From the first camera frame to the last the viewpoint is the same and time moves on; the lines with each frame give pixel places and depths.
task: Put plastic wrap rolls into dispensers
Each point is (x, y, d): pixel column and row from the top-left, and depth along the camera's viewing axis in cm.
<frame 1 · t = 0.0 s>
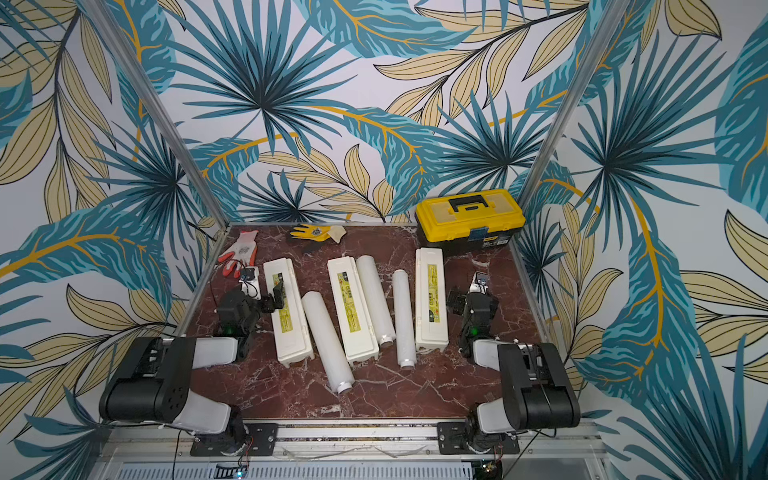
left hand: (265, 285, 92), fingers open
right hand: (473, 289, 92), fingers open
yellow black toolbox: (470, 220, 102), point 16 cm above the table
red white work glove: (242, 255, 112), on the table
yellow black work glove: (315, 233, 116), point 3 cm above the table
left white wrap dispenser: (290, 322, 86), point 9 cm above the table
middle white wrap dispenser: (352, 309, 89), point 9 cm above the table
left plastic wrap roll: (334, 358, 84), point 5 cm above the table
middle plastic wrap roll: (376, 300, 94), point 6 cm above the table
right plastic wrap roll: (404, 320, 94), point 3 cm above the table

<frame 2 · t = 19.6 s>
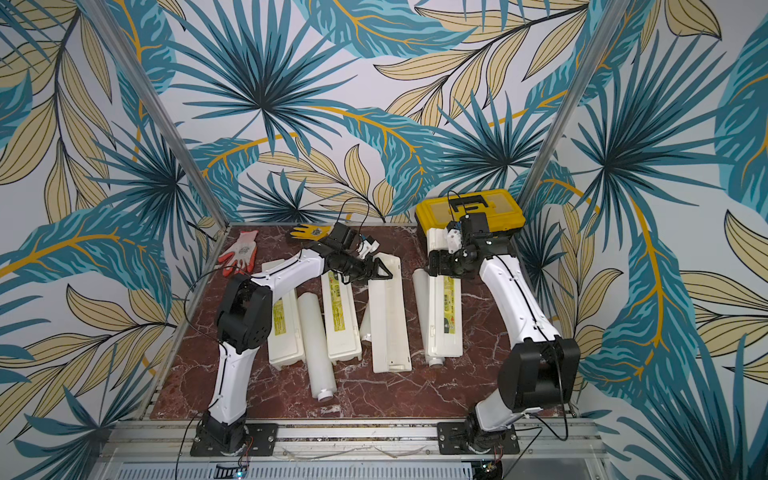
left hand: (384, 279, 90), fingers open
right hand: (441, 267, 84), fingers open
left plastic wrap roll: (317, 345, 85), point 6 cm above the table
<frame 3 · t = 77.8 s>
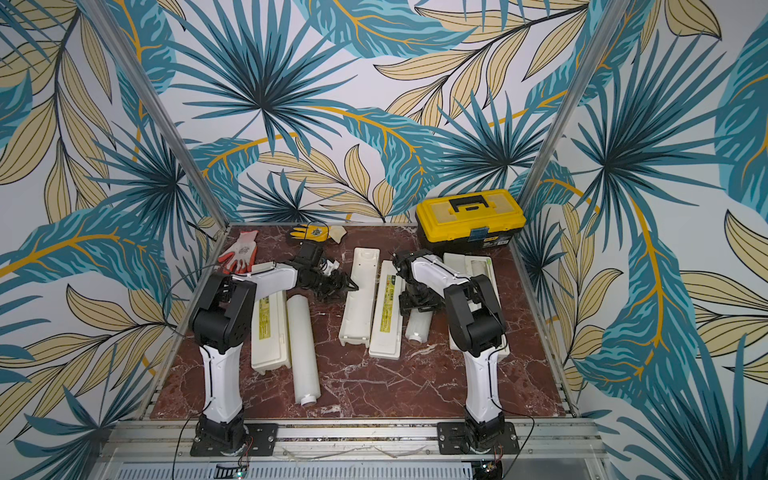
left hand: (351, 293, 96), fingers open
right hand: (421, 313, 95), fingers open
middle white wrap dispenser: (356, 322, 96), on the table
middle plastic wrap roll: (418, 327, 89), point 5 cm above the table
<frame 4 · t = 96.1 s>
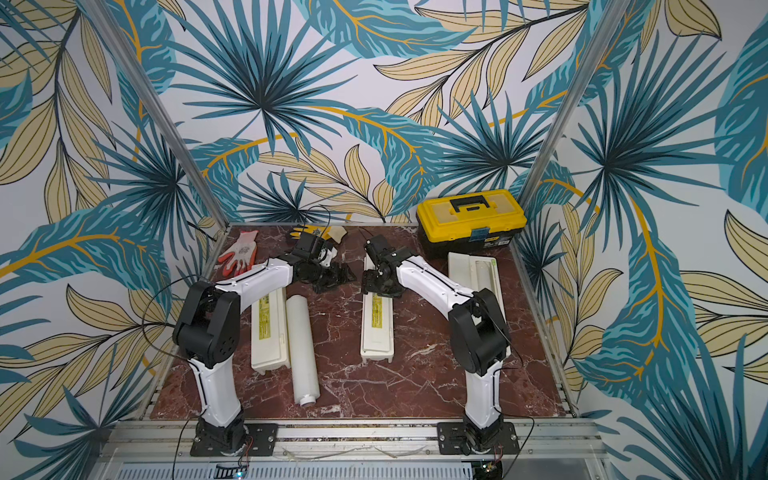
left hand: (347, 284, 93), fingers open
right hand: (373, 289, 91), fingers open
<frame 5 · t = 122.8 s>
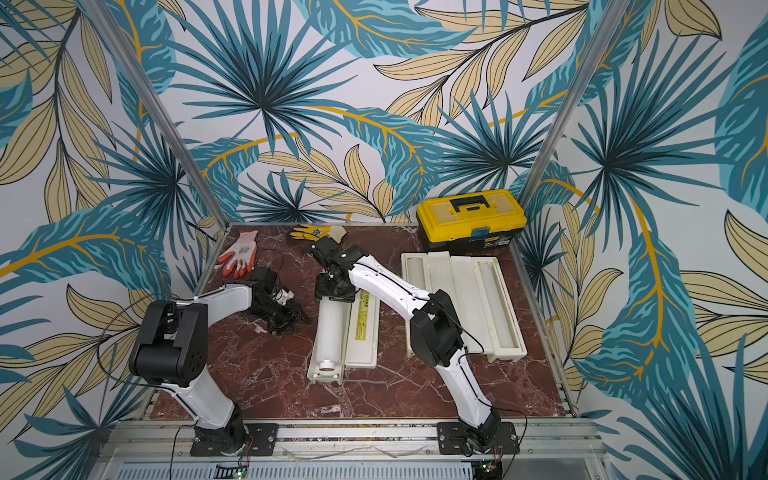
left hand: (304, 327, 90), fingers open
right hand: (325, 295, 87), fingers open
left white wrap dispenser: (337, 375, 80), point 6 cm above the table
left plastic wrap roll: (329, 335, 79), point 14 cm above the table
